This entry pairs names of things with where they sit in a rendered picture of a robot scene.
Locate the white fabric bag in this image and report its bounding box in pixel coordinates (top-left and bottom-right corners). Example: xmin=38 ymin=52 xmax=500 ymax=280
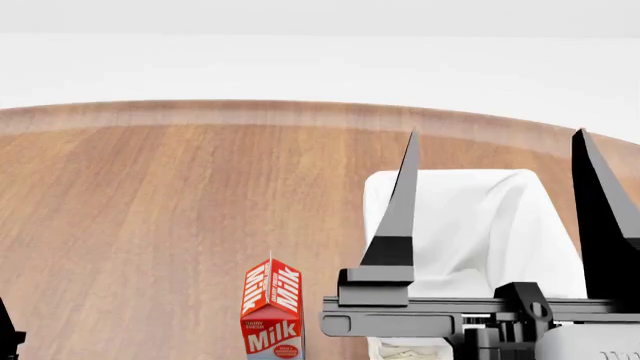
xmin=362 ymin=168 xmax=589 ymax=360

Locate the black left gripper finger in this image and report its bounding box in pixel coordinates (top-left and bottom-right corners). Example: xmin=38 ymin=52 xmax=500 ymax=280
xmin=0 ymin=296 xmax=27 ymax=360

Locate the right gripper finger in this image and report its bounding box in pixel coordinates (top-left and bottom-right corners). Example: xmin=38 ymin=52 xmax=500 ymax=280
xmin=571 ymin=127 xmax=640 ymax=313
xmin=337 ymin=127 xmax=421 ymax=307

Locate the red milk carton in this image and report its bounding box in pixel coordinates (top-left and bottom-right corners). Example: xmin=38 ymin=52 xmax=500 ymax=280
xmin=239 ymin=249 xmax=306 ymax=360

